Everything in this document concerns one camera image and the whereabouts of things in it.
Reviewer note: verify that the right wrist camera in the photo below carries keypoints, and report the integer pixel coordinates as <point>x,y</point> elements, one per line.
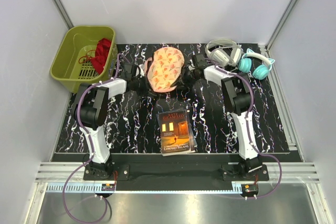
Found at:
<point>200,62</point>

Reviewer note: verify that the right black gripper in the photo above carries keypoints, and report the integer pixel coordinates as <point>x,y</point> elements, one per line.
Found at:
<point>183,82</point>

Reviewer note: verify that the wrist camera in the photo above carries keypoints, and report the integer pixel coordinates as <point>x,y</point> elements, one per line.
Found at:
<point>200,62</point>
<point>131,71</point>

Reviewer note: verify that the aluminium frame rail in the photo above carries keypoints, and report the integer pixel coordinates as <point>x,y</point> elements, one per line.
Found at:
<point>173,191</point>

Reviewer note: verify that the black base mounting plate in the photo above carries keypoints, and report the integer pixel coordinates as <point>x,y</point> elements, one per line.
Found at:
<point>184,172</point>

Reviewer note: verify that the red bra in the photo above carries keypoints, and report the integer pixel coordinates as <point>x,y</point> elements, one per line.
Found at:
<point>98,56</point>

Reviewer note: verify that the olive green plastic basket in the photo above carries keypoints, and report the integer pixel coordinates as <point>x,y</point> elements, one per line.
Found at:
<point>71,65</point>

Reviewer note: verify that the orange paperback book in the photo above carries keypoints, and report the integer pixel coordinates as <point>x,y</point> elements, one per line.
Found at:
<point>176,133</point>

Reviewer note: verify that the pink patterned mesh laundry bag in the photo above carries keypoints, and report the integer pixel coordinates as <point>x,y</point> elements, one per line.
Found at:
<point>163,69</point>

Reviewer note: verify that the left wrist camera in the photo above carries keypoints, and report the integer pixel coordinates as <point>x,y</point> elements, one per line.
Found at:
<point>131,71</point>

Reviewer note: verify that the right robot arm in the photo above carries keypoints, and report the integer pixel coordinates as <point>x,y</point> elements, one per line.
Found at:
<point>238,101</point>

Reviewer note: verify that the white grey headphones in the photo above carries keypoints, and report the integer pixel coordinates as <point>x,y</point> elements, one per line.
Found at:
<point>226,53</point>

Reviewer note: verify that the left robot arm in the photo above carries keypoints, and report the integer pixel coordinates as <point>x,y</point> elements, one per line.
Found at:
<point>90,110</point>

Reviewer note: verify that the teal cat-ear headphones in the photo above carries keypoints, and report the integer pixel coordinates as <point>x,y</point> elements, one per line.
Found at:
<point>259,65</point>

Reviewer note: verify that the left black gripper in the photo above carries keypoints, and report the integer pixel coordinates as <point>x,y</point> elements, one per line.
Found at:
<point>147,88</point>

